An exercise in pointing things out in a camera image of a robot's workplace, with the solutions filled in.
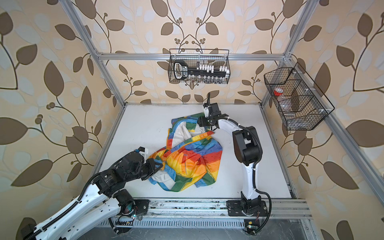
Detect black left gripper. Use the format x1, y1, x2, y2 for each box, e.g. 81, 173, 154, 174
125, 157, 165, 184

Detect rainbow coloured jacket white lining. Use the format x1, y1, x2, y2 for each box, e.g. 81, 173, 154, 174
149, 113, 223, 192

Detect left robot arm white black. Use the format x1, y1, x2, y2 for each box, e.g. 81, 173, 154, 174
21, 150, 163, 240

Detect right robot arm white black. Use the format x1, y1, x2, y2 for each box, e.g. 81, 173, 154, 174
198, 101, 272, 218

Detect black white tool in basket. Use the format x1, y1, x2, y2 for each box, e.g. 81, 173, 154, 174
171, 60, 231, 82

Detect red lidded clear container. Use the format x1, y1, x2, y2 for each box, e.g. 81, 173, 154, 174
273, 87, 284, 97

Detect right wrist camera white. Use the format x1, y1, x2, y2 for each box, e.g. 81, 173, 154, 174
203, 103, 211, 118

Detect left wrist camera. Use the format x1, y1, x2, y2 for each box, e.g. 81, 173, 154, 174
135, 147, 149, 160

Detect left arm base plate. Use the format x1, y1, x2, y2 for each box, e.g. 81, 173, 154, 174
123, 199, 150, 217

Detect aluminium frame rails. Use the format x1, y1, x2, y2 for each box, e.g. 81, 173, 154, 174
56, 0, 384, 240

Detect black wire basket back wall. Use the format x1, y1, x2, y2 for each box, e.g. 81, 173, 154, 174
168, 48, 231, 85

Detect black wire basket wall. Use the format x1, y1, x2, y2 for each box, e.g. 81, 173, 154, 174
168, 48, 231, 85
264, 63, 335, 131

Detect left base cable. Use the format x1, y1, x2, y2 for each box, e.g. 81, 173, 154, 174
107, 214, 142, 235

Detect base cable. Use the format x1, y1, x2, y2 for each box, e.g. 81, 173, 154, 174
107, 214, 142, 235
244, 188, 273, 235

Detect black wire basket right wall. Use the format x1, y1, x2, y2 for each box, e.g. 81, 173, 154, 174
264, 63, 335, 131

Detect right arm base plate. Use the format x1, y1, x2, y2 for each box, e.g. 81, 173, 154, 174
226, 200, 268, 217

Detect right base cable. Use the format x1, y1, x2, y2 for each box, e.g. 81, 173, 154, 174
244, 188, 273, 235

